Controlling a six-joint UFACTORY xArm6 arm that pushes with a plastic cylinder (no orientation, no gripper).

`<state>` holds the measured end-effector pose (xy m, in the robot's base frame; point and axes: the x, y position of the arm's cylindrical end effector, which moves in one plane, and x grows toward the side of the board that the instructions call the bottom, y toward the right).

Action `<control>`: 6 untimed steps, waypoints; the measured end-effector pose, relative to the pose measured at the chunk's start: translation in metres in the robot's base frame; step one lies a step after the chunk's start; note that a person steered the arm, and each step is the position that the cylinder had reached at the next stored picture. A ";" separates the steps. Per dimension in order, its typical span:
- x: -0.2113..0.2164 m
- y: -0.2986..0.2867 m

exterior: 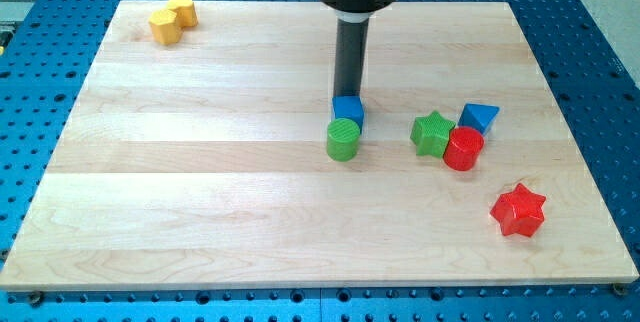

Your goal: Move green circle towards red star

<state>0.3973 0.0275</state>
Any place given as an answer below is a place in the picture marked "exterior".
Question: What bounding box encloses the green cylinder block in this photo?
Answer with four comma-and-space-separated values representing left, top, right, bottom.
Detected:
326, 118, 360, 162

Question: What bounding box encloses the green star block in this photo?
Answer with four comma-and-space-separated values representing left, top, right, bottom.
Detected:
410, 110, 456, 158

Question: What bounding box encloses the red star block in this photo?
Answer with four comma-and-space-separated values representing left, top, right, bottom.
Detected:
490, 183, 546, 237

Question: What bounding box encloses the blue cube block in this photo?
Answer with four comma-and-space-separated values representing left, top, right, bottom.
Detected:
332, 96, 365, 130

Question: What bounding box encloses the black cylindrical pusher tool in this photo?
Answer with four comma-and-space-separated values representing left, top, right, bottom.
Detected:
333, 19, 369, 97

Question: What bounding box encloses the wooden board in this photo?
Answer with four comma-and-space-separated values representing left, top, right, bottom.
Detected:
1, 0, 638, 291

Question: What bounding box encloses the red cylinder block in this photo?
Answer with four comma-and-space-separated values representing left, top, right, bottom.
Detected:
443, 126, 484, 171

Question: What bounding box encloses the blue triangle block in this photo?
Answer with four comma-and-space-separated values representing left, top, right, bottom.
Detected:
458, 103, 500, 135

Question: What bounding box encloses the yellow cylinder block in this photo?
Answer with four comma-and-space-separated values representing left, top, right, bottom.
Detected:
166, 0, 198, 27

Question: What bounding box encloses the yellow hexagon block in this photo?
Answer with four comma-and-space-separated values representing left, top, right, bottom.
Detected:
148, 9, 182, 45

